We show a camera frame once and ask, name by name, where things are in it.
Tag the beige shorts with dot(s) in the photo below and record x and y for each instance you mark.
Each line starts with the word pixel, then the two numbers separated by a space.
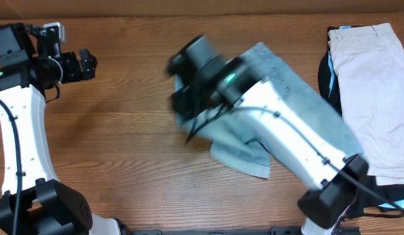
pixel 374 98

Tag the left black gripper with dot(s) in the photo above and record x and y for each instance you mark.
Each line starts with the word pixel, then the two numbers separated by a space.
pixel 79 65

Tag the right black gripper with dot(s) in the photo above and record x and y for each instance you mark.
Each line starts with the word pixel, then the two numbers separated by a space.
pixel 179 102

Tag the black garment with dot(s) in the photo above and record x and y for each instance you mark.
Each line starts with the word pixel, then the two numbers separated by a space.
pixel 332 94

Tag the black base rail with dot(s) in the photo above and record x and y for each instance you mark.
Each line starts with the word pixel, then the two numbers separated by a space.
pixel 291 230

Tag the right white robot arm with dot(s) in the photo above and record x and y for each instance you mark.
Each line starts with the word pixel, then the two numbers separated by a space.
pixel 254 108

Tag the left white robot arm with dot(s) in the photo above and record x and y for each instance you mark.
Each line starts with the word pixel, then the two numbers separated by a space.
pixel 34 201

